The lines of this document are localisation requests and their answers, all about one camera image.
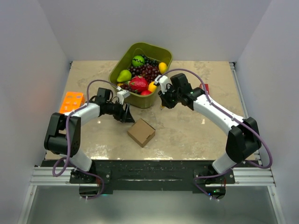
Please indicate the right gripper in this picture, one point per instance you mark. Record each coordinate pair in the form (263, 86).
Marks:
(165, 101)

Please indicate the yellow lemon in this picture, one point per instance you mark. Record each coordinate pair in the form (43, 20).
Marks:
(162, 67)

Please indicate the green striped ball fruit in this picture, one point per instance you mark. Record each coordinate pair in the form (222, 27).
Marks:
(138, 61)

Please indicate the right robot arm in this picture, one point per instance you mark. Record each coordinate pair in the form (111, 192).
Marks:
(242, 134)

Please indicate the dark black grape bunch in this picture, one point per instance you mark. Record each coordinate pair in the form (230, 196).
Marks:
(150, 61)

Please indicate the orange plastic box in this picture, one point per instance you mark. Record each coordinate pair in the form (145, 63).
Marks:
(72, 101)

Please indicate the green pear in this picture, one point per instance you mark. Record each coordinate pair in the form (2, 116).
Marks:
(124, 75)

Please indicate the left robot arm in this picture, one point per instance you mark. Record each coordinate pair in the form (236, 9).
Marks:
(63, 135)

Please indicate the olive green plastic basin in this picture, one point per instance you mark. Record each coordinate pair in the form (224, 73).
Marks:
(140, 48)

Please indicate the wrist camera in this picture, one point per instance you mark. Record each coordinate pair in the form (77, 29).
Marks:
(122, 94)
(162, 81)

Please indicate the brown cardboard express box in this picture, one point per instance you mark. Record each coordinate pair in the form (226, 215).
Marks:
(141, 132)

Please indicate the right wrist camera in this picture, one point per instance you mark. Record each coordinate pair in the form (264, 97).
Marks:
(162, 81)

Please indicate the red rectangular carton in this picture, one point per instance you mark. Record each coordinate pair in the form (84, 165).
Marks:
(205, 87)

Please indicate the orange yellow mango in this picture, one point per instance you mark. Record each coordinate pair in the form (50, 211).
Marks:
(152, 87)

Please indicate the red apple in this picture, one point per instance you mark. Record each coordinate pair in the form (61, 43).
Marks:
(145, 93)

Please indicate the red dragon fruit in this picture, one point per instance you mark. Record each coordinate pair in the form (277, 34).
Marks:
(138, 84)

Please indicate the purple grape bunch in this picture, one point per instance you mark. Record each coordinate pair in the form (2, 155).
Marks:
(147, 71)

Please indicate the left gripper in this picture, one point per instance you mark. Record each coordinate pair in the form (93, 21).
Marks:
(124, 116)

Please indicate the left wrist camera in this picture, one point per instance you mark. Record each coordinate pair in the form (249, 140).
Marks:
(122, 94)

